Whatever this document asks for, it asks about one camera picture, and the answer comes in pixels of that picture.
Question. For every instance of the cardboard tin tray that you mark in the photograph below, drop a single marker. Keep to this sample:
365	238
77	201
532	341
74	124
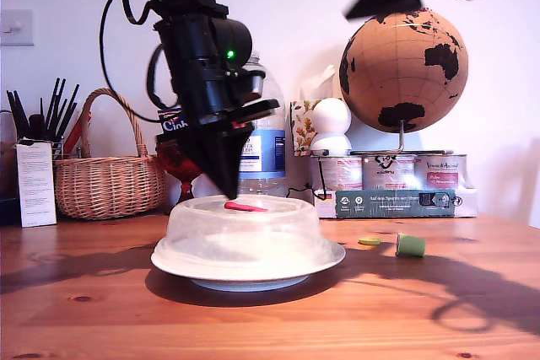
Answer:
379	206

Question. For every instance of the red utensil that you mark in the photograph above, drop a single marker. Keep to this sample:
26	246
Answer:
77	134

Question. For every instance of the white tin black scribble label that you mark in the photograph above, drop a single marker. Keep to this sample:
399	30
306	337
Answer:
388	174

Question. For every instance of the white round security camera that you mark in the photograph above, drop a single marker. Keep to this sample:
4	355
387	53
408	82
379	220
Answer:
332	117

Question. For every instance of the white ceramic plate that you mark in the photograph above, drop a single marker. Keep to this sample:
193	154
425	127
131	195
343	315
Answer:
253	285

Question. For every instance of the white printed carton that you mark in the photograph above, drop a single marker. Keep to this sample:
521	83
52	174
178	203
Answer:
36	187

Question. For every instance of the dark brown box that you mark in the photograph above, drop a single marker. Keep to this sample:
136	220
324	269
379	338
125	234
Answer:
6	183

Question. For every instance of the large clear water bottle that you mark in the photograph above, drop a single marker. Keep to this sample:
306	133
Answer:
270	145

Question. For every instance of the white tin pink label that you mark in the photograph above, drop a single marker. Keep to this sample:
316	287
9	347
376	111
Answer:
337	174

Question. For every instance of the red glass goblet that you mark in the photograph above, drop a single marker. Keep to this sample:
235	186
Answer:
177	166

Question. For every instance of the cork globe on stand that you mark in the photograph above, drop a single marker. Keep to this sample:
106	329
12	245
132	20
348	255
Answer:
401	82

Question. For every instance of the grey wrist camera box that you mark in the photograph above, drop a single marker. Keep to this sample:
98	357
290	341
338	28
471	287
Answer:
253	84

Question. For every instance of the black stick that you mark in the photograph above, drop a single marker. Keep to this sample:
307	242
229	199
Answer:
17	113
68	111
52	103

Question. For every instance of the white tissue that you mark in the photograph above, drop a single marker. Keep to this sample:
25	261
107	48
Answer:
320	84

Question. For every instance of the leaf print tissue box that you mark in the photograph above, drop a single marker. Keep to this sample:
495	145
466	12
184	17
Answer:
301	128

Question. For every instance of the white wall light switch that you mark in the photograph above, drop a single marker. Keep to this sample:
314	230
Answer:
17	28

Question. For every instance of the green capsule lid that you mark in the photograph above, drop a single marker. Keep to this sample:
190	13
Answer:
370	241

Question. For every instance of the blue Ciobar box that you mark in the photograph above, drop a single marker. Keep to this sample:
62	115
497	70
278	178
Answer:
171	125

